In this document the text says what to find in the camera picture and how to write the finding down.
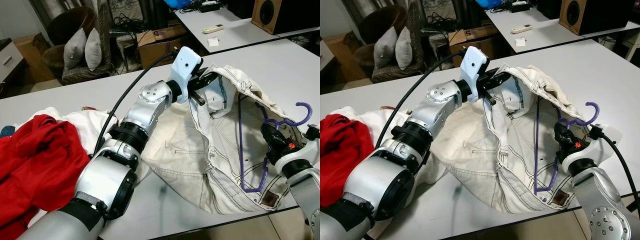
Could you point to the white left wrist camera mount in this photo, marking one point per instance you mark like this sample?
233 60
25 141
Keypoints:
185 67
474 67

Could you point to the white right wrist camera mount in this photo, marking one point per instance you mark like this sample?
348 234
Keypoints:
305 152
600 147

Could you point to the white remote control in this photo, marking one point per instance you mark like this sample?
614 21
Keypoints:
521 28
214 28

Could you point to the plain red garment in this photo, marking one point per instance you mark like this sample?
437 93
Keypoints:
40 160
345 160

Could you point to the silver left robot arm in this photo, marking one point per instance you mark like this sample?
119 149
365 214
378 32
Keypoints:
105 185
385 185

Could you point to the black power strip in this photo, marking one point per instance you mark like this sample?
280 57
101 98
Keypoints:
212 6
520 6

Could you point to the white t-shirt with print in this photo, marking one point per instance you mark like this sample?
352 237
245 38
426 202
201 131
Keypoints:
395 117
87 122

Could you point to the brown cardboard box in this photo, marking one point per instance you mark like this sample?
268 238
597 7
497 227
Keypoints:
160 47
470 42

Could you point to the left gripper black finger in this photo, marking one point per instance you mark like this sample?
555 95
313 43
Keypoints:
212 75
199 99
500 75
490 99

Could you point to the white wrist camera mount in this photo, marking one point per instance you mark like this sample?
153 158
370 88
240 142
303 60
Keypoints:
185 67
600 147
474 67
305 152

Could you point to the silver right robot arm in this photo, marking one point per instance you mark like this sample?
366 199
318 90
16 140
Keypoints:
605 210
306 192

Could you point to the purple plastic hanger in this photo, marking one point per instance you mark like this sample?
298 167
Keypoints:
598 114
309 115

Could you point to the dark brown wicker chair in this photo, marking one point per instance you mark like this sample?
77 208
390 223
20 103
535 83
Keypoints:
385 17
70 22

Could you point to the white drawer unit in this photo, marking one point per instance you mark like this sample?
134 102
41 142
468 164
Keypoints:
7 60

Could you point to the small white paper slip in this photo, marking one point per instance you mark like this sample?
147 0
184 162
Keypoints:
520 42
214 42

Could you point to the large white table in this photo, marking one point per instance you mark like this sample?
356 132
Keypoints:
590 70
280 65

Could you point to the blue plastic item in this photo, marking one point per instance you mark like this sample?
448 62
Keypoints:
177 2
487 2

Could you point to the wooden speaker with black cone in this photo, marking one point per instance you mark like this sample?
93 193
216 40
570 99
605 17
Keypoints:
265 12
574 14

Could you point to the grey cushion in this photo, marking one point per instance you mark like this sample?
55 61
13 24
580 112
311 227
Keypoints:
385 47
93 47
404 47
75 50

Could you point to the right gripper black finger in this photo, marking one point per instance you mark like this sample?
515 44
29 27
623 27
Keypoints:
278 132
266 134
559 134
569 132

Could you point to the white table with devices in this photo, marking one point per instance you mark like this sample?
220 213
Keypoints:
545 37
235 37

